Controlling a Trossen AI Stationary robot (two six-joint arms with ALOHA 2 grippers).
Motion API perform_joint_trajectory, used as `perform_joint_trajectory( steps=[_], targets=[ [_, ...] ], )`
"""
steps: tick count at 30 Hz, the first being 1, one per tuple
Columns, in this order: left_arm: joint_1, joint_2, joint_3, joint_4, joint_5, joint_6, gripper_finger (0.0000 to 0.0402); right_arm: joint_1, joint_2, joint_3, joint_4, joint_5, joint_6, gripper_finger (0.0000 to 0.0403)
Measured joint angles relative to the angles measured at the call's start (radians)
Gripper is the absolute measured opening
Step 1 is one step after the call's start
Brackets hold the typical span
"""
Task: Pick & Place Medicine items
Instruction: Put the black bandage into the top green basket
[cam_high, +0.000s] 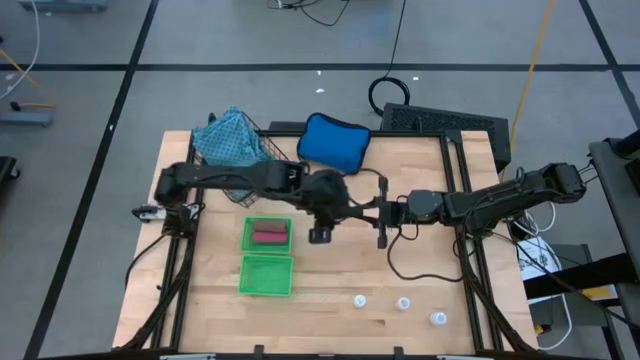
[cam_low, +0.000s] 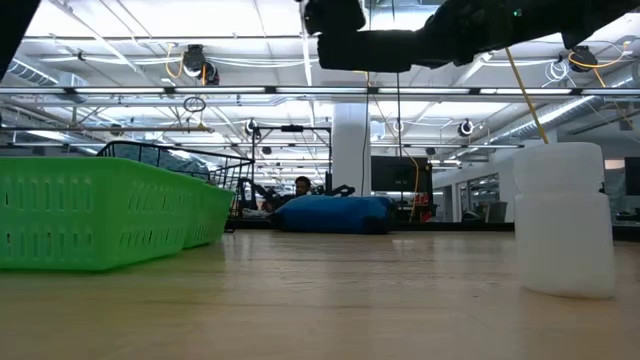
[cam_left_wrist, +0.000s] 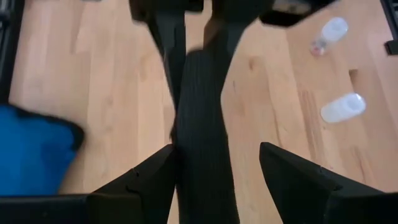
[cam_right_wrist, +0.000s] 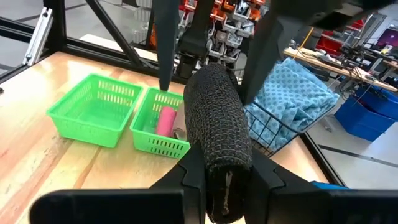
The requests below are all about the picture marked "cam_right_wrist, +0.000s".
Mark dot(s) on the aluminium frame bracket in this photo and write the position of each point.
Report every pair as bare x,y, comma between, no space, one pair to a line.
38,35

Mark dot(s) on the blue padded pouch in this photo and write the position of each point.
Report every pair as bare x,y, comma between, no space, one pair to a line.
329,186

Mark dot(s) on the black bandage roll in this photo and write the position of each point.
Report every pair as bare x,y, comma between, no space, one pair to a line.
217,124

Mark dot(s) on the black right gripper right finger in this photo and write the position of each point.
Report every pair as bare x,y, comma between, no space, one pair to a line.
311,205

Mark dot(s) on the blue patterned cloth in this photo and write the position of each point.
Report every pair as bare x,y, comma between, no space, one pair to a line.
295,93

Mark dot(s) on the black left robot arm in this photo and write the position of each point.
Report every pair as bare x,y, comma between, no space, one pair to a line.
196,34

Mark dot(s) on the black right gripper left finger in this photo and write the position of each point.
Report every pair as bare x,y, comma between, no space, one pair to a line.
124,205

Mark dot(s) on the pink bandage roll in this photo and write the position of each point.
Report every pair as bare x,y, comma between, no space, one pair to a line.
166,121

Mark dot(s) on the green plastic basket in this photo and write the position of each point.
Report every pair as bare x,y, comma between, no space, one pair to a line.
155,143
93,118

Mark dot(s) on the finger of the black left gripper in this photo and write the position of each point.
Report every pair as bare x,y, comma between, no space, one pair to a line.
261,62
166,37

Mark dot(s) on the brown bandage roll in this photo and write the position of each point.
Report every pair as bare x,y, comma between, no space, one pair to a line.
181,124

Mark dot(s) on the black metal table frame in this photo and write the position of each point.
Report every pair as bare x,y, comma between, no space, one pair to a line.
59,25

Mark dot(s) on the wooden workbench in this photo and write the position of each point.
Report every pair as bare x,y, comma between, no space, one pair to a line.
335,70

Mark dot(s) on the blue storage bin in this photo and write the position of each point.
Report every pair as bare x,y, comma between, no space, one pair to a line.
363,121

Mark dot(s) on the shelf of parts bins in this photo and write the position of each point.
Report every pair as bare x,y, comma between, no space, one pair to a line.
230,31

